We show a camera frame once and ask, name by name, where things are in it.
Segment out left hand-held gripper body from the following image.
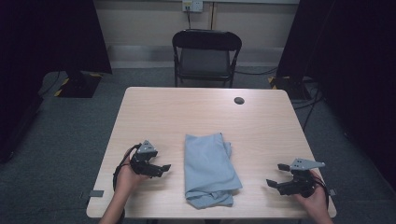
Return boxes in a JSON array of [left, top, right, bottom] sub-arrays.
[[129, 139, 159, 177]]

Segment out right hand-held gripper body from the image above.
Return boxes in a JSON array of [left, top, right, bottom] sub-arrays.
[[279, 157, 326, 199]]

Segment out light blue printed t-shirt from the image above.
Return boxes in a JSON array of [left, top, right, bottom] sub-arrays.
[[183, 132, 244, 210]]

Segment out person's left hand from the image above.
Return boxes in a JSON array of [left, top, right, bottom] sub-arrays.
[[114, 148, 149, 196]]

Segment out person's right hand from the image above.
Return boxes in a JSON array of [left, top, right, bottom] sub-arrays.
[[293, 169, 331, 217]]

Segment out black stand base yellow stripes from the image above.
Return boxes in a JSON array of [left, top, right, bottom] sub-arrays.
[[267, 76, 313, 101], [53, 70, 104, 99]]

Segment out black folding chair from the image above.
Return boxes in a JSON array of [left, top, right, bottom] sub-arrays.
[[172, 28, 243, 89]]

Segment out black curtain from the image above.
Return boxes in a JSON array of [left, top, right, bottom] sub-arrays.
[[276, 0, 396, 189], [0, 0, 114, 101]]

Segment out bundle of black floor cables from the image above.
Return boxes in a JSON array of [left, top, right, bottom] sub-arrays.
[[291, 77, 325, 132]]

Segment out black floor cable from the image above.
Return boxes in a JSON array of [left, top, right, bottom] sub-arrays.
[[234, 66, 279, 77]]

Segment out tan wall conduit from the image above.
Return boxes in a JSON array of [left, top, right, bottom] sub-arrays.
[[209, 1, 216, 31]]

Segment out white wall socket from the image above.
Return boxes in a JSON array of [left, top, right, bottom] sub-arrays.
[[181, 0, 204, 13]]

